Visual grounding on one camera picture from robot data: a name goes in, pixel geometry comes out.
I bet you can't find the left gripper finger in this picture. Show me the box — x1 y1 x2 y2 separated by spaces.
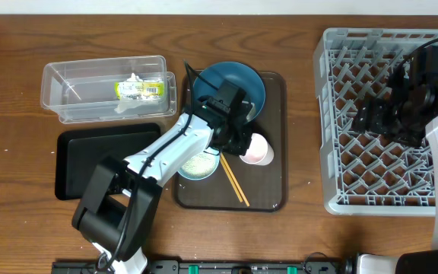
209 139 229 153
232 131 252 155

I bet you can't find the pink plastic cup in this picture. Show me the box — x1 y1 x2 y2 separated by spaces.
240 133 275 166

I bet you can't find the light blue bowl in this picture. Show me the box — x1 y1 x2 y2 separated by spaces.
176 148 221 181

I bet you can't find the yellow green snack wrapper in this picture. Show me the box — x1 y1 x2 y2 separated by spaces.
114 81 165 100

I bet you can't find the white napkin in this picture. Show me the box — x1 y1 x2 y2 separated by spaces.
114 73 144 113

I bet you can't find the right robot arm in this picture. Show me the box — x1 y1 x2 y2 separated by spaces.
353 77 438 273

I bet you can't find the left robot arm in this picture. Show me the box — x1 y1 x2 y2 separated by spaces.
71 101 259 273

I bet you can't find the grey dishwasher rack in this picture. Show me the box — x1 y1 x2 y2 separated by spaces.
313 28 438 217

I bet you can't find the upper wooden chopstick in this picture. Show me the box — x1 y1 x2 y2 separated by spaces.
220 153 250 207

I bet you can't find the wooden chopstick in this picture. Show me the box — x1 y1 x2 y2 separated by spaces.
220 153 250 207
220 154 243 202

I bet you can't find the lower wooden chopstick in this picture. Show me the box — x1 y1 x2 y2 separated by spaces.
220 154 243 202

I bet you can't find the brown serving tray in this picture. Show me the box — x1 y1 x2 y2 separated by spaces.
173 72 287 212

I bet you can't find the black tray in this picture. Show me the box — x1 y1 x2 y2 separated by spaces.
55 123 161 200

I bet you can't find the clear plastic bin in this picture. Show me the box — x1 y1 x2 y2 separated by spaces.
40 56 177 124

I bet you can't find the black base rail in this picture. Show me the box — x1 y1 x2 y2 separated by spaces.
50 259 357 274

